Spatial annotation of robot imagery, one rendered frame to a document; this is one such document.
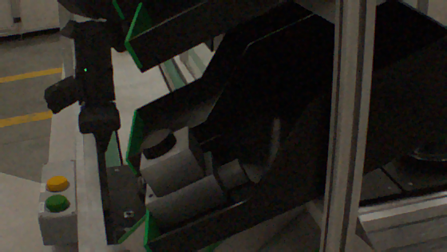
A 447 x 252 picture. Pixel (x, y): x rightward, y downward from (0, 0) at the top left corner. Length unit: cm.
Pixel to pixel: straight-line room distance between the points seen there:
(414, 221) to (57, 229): 62
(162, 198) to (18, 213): 75
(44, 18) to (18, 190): 502
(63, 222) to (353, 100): 69
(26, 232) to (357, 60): 87
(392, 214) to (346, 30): 63
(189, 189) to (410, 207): 58
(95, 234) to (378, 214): 46
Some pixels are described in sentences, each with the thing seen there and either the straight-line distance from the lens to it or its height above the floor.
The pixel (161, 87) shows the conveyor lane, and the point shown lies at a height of 92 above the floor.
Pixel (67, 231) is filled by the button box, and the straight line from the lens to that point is 98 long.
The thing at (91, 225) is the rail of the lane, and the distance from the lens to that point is 94.
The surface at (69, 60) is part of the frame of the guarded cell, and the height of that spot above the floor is 98.
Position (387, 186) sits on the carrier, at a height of 97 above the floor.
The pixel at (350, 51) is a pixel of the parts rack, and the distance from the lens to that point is 35.
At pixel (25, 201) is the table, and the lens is 123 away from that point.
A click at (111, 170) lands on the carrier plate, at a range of 106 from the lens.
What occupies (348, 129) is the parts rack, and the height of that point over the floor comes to 131.
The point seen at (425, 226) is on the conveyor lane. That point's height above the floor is 92.
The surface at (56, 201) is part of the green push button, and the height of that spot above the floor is 97.
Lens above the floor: 147
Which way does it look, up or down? 24 degrees down
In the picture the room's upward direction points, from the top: 1 degrees counter-clockwise
